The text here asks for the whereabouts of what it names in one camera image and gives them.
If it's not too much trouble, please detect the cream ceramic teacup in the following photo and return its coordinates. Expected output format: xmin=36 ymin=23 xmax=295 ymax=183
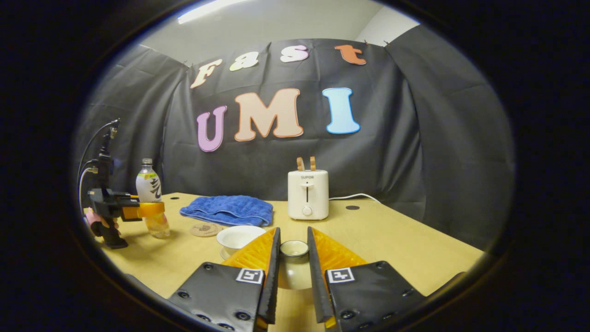
xmin=217 ymin=225 xmax=267 ymax=255

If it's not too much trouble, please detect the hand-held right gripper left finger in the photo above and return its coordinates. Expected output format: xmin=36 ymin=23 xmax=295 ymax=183
xmin=168 ymin=227 xmax=281 ymax=332

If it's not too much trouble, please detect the black backdrop cloth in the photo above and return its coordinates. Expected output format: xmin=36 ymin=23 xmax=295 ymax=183
xmin=74 ymin=25 xmax=514 ymax=252

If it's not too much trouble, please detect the round brown coaster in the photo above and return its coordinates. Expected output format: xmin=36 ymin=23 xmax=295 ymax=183
xmin=189 ymin=222 xmax=224 ymax=237

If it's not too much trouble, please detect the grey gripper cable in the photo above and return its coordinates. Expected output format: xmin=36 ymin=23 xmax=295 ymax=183
xmin=77 ymin=120 xmax=118 ymax=208

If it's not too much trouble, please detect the white toaster cable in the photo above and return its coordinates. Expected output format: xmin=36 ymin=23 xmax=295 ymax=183
xmin=328 ymin=193 xmax=383 ymax=204

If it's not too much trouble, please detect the white toaster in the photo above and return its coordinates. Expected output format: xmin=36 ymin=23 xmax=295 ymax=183
xmin=288 ymin=170 xmax=330 ymax=220

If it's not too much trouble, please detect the white label water bottle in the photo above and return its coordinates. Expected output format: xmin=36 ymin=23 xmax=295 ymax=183
xmin=136 ymin=158 xmax=170 ymax=239

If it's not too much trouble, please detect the blue towel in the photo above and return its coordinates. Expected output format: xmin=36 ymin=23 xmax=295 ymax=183
xmin=180 ymin=196 xmax=274 ymax=227

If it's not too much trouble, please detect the cream teacup lid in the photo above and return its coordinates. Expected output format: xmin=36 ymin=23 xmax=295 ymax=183
xmin=278 ymin=240 xmax=312 ymax=290

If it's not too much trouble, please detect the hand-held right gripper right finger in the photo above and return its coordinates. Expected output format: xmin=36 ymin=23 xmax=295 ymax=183
xmin=307 ymin=226 xmax=427 ymax=332

